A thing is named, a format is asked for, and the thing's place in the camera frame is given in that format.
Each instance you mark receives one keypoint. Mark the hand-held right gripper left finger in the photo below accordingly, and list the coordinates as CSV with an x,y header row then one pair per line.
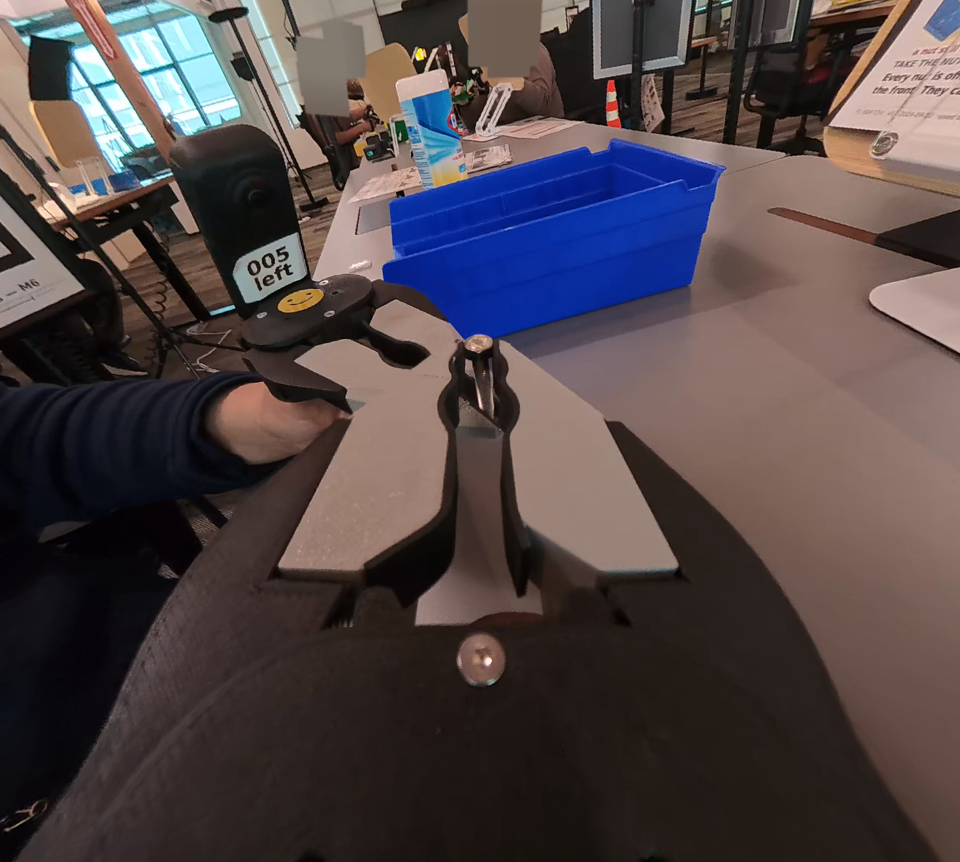
x,y
367,494

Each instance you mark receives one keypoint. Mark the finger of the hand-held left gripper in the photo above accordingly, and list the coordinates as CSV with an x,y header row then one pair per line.
x,y
352,370
420,322

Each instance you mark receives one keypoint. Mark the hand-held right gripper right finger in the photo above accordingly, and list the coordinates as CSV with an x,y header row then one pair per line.
x,y
585,494

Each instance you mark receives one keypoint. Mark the silver bolt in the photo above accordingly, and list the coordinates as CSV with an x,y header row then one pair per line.
x,y
482,389

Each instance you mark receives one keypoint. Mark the blue plastic bin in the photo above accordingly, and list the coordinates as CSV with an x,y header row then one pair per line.
x,y
562,262

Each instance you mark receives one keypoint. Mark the person's left forearm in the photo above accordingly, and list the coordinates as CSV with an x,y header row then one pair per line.
x,y
112,449

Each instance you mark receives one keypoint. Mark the person's left hand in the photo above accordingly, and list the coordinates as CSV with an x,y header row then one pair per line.
x,y
262,427

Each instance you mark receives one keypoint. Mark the wooden side table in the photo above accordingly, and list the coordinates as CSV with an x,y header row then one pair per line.
x,y
127,198

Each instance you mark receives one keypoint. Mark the printed paper sheet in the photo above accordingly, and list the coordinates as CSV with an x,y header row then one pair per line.
x,y
551,126
386,185

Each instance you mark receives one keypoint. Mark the printed paper sheets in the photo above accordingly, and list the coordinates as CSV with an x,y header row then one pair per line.
x,y
487,159

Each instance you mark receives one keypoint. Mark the wipes canister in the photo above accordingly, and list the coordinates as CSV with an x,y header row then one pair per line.
x,y
431,134

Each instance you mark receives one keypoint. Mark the black and white marker board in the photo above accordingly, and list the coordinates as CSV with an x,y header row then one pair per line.
x,y
30,262

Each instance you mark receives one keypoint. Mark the black softbox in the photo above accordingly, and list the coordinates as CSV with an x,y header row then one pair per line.
x,y
51,66

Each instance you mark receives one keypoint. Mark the white tablet stand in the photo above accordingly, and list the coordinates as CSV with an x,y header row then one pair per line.
x,y
495,108

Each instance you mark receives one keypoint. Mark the orange traffic cone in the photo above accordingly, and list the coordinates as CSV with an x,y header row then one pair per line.
x,y
613,108

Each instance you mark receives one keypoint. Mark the wooden document stand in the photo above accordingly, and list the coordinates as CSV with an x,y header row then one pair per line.
x,y
862,164

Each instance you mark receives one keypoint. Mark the printed instruction sheet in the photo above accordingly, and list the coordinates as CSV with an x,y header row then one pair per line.
x,y
922,89

